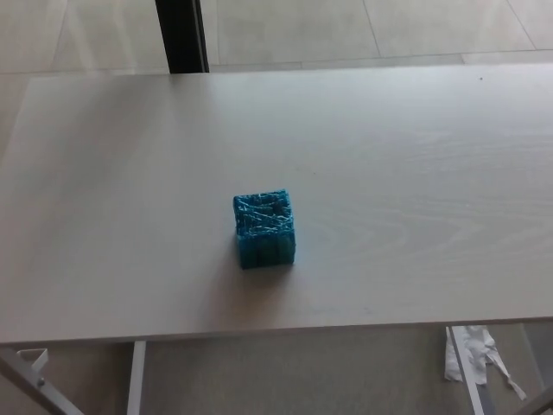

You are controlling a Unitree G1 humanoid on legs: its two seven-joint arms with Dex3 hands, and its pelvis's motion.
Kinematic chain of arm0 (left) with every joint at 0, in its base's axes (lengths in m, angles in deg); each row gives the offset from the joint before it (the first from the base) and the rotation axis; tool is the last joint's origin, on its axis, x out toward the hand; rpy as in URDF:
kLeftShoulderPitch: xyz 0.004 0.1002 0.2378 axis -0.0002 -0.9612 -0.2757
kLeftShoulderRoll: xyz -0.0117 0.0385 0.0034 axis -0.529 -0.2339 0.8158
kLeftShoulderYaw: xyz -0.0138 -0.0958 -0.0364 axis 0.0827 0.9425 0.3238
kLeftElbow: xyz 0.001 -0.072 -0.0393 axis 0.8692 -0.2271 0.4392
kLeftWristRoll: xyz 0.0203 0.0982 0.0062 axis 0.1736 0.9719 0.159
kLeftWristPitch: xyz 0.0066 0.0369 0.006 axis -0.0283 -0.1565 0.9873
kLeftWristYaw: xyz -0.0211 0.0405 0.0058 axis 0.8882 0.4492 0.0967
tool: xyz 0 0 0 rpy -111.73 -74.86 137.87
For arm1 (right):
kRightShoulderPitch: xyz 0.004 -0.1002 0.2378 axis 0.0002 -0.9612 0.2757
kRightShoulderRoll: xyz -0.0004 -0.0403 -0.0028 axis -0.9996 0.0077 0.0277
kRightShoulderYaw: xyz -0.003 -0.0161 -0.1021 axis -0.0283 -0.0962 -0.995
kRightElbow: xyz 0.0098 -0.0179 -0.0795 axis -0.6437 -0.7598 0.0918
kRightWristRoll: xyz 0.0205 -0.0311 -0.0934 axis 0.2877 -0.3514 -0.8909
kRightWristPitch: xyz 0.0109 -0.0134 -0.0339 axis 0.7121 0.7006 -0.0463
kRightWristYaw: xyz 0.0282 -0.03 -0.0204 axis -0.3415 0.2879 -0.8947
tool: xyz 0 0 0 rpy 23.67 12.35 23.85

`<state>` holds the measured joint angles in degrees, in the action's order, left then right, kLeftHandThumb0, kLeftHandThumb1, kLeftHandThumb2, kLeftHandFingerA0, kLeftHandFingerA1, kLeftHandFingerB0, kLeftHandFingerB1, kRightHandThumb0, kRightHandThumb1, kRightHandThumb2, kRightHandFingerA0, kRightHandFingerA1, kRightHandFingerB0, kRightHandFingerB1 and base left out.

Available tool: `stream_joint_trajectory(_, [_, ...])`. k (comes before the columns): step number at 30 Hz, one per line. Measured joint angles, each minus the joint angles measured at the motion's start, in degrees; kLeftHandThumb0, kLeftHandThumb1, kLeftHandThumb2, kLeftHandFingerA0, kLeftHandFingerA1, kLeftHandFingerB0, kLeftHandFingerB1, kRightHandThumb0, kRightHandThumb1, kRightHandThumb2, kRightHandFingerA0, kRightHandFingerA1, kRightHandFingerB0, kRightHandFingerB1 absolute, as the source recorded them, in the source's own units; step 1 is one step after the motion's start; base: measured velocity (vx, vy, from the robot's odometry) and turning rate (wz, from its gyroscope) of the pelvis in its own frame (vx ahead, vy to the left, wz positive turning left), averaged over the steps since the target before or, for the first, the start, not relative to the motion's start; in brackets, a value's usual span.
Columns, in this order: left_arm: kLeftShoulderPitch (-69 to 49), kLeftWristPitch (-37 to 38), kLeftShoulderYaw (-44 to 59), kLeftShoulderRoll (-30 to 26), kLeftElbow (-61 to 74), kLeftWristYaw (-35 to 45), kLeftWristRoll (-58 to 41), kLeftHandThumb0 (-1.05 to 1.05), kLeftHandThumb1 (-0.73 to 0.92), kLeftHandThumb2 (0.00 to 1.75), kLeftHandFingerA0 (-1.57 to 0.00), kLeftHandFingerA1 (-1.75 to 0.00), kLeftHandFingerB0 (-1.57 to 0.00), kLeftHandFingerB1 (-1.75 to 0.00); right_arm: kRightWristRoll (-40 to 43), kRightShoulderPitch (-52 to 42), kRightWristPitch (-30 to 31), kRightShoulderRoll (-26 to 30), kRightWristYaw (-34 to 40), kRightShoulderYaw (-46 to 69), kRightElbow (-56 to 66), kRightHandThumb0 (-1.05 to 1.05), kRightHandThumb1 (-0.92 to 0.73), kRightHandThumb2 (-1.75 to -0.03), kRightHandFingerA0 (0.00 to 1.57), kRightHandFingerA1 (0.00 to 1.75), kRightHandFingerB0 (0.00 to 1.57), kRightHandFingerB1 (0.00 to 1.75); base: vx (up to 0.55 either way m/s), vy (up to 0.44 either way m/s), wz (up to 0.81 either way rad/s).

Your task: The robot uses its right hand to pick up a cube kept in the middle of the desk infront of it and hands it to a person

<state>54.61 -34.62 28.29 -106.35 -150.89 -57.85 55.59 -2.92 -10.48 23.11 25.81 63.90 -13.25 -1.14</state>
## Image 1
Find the blue textured cube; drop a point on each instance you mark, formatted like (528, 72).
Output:
(264, 229)

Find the black vertical post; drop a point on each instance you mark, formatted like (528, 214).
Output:
(181, 34)

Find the white crumpled paper strip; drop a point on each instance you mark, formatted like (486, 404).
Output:
(477, 346)

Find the white metal hook bracket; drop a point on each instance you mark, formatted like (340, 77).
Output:
(38, 358)

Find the white straight table leg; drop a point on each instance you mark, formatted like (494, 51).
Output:
(136, 380)

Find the white slanted table leg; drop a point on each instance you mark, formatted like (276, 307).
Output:
(473, 384)

